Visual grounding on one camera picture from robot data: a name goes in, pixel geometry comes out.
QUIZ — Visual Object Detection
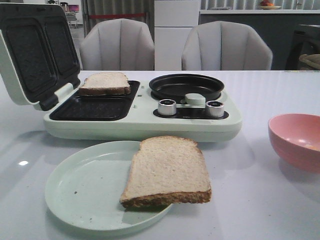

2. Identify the right grey upholstered chair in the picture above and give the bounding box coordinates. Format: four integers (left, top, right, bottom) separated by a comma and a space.
181, 21, 273, 71

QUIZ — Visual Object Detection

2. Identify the white refrigerator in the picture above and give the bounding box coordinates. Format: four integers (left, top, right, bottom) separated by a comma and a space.
154, 0, 200, 71

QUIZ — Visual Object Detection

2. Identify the fruit bowl on counter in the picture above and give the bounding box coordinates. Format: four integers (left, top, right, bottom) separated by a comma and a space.
258, 0, 281, 10

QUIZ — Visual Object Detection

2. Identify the pink bowl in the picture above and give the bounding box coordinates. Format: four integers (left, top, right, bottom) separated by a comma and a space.
268, 113, 320, 174

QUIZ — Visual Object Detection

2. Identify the grey upholstered chair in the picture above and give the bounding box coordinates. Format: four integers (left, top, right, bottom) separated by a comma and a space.
79, 18, 155, 71
181, 21, 273, 71

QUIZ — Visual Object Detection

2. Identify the silver control knob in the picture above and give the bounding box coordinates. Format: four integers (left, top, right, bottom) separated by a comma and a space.
205, 100, 225, 118
157, 99, 177, 116

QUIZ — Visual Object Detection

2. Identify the mint green sandwich maker lid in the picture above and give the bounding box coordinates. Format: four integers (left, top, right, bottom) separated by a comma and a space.
0, 2, 80, 111

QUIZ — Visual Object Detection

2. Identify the mint green round plate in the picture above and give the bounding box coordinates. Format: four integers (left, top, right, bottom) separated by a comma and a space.
45, 140, 171, 236

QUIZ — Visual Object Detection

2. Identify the white bread slice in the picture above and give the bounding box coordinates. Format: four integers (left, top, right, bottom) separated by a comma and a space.
119, 135, 212, 208
78, 72, 131, 96

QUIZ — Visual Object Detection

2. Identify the red barrier belt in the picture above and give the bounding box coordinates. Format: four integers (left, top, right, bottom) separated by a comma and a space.
88, 13, 147, 19

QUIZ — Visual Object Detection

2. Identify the left silver control knob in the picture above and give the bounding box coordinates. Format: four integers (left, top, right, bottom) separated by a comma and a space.
157, 99, 177, 116

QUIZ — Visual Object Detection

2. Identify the mint green breakfast maker base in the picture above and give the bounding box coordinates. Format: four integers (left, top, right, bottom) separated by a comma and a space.
43, 79, 242, 143

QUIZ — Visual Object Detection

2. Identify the left grey upholstered chair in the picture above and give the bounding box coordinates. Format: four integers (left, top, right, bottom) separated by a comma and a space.
79, 18, 155, 71

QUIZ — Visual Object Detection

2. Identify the right silver control knob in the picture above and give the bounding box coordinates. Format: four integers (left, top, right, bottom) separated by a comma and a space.
205, 100, 225, 118

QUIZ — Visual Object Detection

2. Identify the black round frying pan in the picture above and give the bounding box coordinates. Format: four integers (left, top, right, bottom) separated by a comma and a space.
149, 73, 225, 103

